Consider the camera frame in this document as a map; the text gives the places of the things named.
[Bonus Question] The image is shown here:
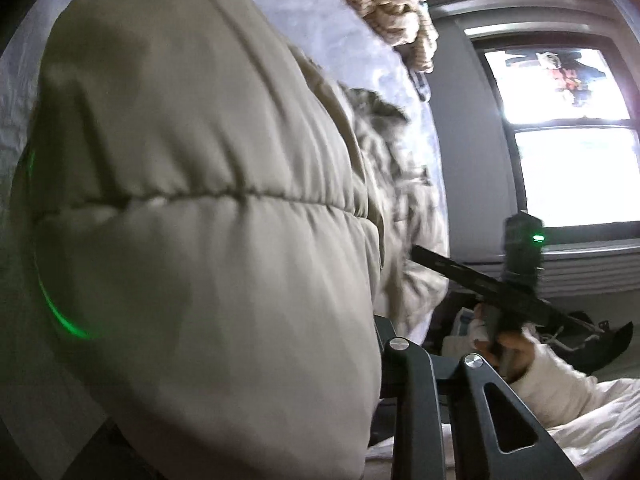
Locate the white sleeved right forearm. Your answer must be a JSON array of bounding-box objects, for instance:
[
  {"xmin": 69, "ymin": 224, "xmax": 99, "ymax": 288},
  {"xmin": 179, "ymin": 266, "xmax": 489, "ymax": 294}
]
[{"xmin": 511, "ymin": 344, "xmax": 601, "ymax": 428}]

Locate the person's right hand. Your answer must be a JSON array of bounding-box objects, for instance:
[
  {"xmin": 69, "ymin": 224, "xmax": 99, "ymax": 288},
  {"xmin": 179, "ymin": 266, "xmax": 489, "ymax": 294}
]
[{"xmin": 469, "ymin": 304, "xmax": 535, "ymax": 384}]

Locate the lavender plush bed cover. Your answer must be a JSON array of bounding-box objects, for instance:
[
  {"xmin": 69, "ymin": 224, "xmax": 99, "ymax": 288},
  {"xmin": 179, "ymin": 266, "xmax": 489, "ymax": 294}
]
[{"xmin": 0, "ymin": 0, "xmax": 452, "ymax": 480}]

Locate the window with dark frame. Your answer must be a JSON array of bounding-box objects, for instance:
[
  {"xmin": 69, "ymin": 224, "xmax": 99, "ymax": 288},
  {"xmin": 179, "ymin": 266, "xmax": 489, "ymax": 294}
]
[{"xmin": 465, "ymin": 23, "xmax": 639, "ymax": 246}]

